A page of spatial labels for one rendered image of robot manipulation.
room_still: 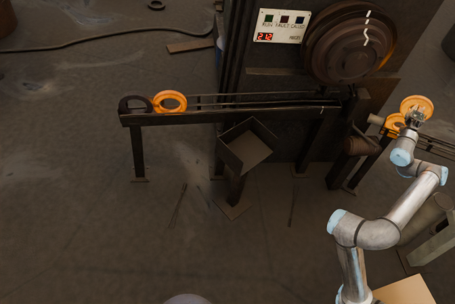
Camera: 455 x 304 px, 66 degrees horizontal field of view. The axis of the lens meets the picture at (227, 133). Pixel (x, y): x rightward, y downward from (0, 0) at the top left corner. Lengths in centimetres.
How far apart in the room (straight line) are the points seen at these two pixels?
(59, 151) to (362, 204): 220
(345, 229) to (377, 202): 129
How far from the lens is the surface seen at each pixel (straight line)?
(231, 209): 240
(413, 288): 224
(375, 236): 153
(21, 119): 304
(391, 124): 230
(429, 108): 211
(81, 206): 246
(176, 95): 192
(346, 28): 179
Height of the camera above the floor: 211
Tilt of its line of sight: 49 degrees down
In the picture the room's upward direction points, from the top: 11 degrees clockwise
